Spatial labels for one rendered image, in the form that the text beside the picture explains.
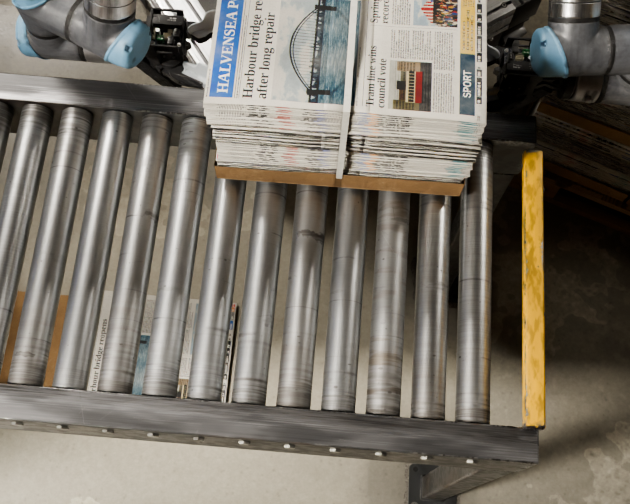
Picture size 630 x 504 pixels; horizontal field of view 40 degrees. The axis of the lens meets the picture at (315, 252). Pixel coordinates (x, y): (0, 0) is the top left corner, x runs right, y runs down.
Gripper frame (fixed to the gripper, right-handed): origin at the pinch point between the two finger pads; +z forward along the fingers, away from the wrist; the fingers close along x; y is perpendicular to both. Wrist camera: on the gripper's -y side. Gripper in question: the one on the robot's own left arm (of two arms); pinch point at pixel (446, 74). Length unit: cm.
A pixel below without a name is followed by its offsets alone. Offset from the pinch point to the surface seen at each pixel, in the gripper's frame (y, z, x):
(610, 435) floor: -78, -53, 44
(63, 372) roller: 2, 54, 55
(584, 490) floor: -78, -46, 57
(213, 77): 24.9, 34.3, 18.7
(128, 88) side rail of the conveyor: 2, 51, 8
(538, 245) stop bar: 3.7, -14.1, 30.5
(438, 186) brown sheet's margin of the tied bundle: 5.8, 1.5, 23.1
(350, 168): 8.4, 15.0, 22.5
